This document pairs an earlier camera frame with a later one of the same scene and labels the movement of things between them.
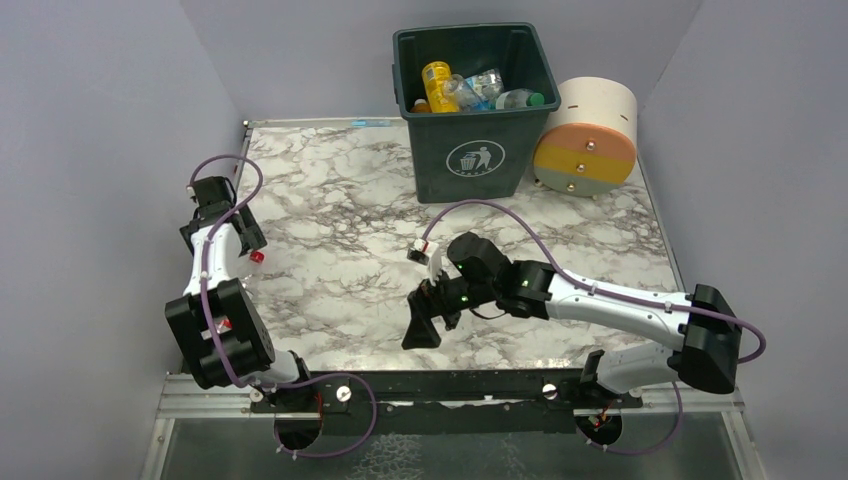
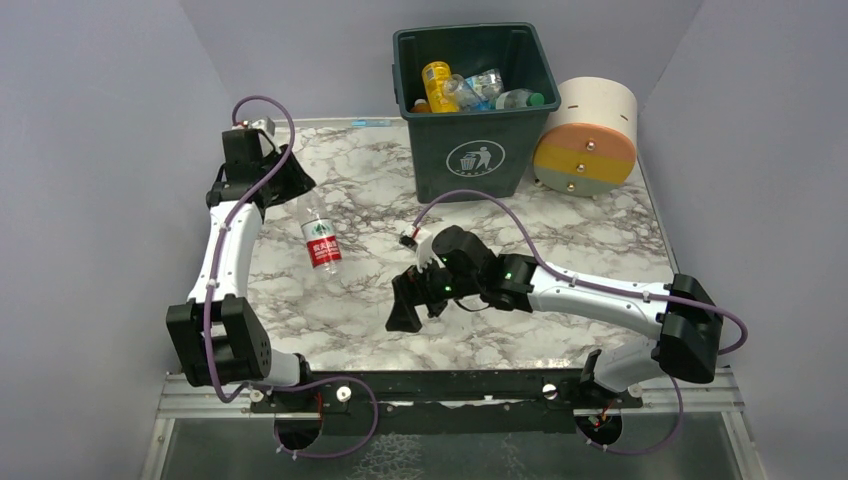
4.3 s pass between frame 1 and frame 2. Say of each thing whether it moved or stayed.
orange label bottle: stayed
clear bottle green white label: stayed
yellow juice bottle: stayed
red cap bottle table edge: moved
